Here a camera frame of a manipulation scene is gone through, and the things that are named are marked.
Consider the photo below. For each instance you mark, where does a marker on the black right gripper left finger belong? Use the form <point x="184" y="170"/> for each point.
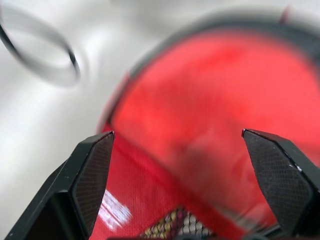
<point x="75" y="180"/>

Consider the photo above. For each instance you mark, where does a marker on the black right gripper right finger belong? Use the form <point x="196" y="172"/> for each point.
<point x="285" y="175"/>

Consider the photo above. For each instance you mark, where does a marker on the black zippered case red lining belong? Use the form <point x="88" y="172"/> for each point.
<point x="200" y="87"/>

